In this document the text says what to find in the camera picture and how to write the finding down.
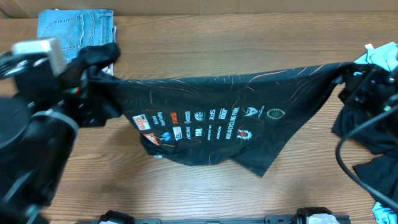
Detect plain black garment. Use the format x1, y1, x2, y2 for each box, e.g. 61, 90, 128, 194
332, 106, 397, 202

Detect light blue t-shirt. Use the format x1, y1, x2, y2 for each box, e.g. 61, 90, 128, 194
354, 42, 397, 72

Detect folded blue denim jeans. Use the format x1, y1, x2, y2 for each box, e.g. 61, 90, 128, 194
37, 9, 116, 63

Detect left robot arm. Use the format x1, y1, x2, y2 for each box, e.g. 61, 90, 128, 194
1, 52, 90, 223

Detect folded white cloth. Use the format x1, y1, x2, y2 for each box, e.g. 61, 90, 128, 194
102, 26, 117, 76

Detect black orange-patterned cycling jersey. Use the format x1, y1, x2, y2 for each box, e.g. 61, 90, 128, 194
72, 44, 349, 176

